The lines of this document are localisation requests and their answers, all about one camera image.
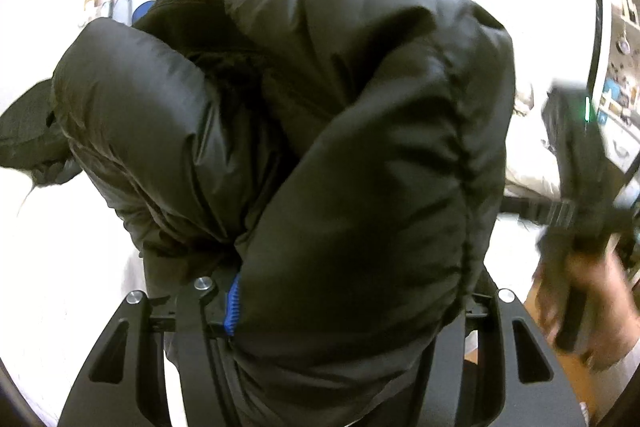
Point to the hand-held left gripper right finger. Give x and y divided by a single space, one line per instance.
495 357

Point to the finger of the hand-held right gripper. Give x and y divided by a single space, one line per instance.
535 209

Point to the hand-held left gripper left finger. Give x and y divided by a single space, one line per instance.
231 307

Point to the black puffer jacket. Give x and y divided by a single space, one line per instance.
350 107

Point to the person's right hand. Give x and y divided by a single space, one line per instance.
605 307

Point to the cluttered white shelf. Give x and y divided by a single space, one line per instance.
625 72

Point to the black frame post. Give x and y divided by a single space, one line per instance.
596 7

